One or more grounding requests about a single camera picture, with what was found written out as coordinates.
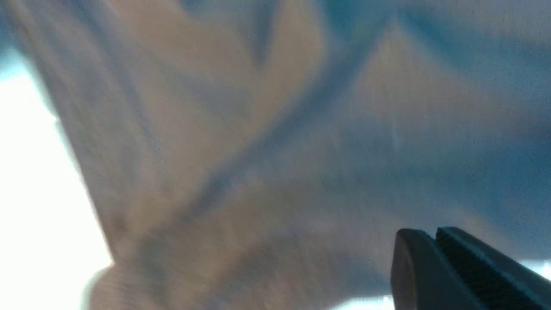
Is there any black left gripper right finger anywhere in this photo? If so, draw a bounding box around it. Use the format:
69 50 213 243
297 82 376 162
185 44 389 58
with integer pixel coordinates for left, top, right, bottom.
436 227 550 310

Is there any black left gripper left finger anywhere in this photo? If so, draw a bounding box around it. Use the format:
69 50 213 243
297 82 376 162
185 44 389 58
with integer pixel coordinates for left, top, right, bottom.
391 228 485 310

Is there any dark gray long-sleeve top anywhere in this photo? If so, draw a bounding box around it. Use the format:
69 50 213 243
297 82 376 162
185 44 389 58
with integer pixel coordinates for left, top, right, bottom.
1 0 550 310

